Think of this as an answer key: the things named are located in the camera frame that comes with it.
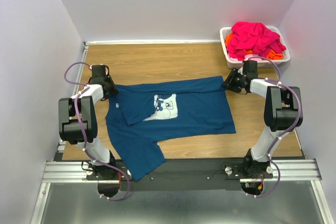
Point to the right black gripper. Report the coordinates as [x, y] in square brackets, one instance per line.
[229, 80]

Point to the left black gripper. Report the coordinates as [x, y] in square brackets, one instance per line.
[114, 89]

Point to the blue t-shirt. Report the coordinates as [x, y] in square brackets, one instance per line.
[140, 116]

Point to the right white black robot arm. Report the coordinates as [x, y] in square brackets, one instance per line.
[282, 114]

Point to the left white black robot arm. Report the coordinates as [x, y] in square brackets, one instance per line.
[78, 124]

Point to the light pink garment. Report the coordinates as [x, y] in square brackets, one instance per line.
[250, 57]

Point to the white plastic laundry basket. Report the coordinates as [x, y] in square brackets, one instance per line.
[264, 61]

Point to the pink t-shirt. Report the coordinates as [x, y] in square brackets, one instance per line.
[256, 37]

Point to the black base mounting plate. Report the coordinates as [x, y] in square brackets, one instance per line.
[196, 174]

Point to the aluminium frame rail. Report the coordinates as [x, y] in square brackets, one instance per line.
[77, 172]

